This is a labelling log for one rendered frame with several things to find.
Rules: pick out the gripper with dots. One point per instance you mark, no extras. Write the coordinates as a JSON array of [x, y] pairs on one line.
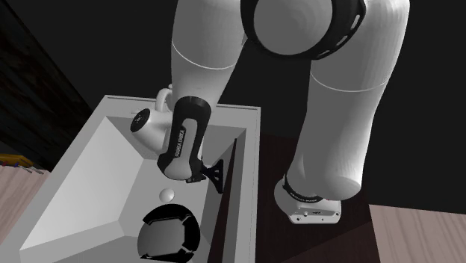
[[204, 172]]

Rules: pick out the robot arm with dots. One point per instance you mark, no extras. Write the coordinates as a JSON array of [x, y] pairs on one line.
[[342, 120]]

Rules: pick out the small white egg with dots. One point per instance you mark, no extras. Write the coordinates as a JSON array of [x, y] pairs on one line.
[[167, 195]]

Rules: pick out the round black and grey plate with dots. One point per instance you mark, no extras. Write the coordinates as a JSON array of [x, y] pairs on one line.
[[167, 236]]

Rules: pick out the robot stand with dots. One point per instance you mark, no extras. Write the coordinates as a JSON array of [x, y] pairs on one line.
[[276, 236]]

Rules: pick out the white curved faucet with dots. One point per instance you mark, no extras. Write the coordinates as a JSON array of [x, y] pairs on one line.
[[161, 97]]

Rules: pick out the white sink basin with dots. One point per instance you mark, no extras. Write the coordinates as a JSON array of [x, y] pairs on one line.
[[94, 182]]

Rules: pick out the yellow flat thing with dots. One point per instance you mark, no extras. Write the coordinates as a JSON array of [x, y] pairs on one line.
[[14, 160]]

